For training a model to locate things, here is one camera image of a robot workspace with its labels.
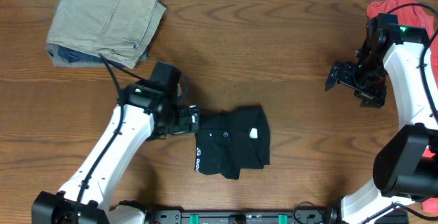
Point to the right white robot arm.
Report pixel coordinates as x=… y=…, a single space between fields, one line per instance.
x=401 y=173

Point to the folded blue grey garment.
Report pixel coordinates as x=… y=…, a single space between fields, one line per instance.
x=85 y=54

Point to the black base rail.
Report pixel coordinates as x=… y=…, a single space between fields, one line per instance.
x=239 y=218

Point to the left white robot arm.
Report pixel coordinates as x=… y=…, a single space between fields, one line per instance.
x=143 y=113

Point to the red printed t-shirt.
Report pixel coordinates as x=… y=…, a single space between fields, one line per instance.
x=417 y=17

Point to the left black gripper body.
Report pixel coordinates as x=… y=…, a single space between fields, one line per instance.
x=193 y=118

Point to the folded khaki pants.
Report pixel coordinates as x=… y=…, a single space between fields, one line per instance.
x=124 y=22

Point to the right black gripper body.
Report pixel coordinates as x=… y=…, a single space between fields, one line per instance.
x=347 y=78

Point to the black polo shirt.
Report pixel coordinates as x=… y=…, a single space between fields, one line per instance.
x=228 y=142

